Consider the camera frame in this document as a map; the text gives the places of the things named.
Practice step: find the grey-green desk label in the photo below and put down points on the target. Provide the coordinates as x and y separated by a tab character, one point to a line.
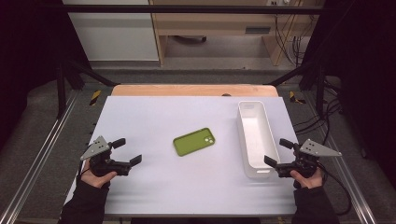
257	30

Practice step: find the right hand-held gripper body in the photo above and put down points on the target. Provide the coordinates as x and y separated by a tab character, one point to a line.
303	166

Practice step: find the aluminium floor rail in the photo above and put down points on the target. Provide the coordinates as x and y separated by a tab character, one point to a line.
361	211
38	161

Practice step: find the person's left hand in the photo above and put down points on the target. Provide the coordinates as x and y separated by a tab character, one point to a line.
96	181

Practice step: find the black metal frame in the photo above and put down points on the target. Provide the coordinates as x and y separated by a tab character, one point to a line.
186	9

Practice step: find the white plastic bin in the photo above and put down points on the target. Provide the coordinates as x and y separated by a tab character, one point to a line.
257	137

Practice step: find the person's right hand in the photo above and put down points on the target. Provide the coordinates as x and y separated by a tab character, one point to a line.
308	183

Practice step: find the white cabinet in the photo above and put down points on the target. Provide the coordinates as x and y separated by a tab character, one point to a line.
115	34

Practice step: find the dark chair base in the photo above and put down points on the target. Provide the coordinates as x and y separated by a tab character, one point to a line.
190	39

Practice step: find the black curtain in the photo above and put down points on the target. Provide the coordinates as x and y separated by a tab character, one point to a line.
28	46
367	77

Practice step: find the green phone case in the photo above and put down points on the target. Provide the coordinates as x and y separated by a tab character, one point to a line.
193	142

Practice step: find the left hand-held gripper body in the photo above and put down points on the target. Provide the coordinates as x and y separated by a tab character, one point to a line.
104	166

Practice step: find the light wooden desk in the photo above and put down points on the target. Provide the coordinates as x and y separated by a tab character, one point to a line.
211	23

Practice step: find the wooden table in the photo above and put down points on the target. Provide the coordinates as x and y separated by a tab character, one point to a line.
186	90

